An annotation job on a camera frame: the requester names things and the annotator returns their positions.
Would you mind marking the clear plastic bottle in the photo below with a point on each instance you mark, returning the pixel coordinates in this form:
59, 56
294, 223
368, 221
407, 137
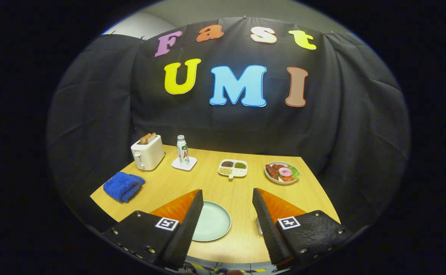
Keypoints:
183, 152

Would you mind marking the white square coaster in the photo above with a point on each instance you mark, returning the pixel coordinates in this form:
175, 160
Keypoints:
177, 165

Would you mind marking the toast slice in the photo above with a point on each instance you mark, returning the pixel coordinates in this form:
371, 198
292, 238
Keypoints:
143, 139
152, 137

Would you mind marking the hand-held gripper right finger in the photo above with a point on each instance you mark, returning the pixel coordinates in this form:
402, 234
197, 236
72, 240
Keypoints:
270, 229

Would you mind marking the pale green plate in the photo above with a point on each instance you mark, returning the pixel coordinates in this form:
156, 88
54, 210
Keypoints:
213, 221

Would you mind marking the white plate of food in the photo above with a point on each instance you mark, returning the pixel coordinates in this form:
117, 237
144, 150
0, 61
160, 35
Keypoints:
280, 179

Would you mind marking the blue folded towel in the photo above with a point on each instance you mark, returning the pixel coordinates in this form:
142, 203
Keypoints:
123, 187

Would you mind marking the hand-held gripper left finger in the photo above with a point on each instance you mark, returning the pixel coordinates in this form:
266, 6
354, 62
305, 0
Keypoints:
186, 229

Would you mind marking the white divided dish with grains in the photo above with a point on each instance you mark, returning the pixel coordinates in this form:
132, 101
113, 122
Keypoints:
242, 172

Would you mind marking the white toaster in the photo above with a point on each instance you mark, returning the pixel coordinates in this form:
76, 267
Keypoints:
150, 156

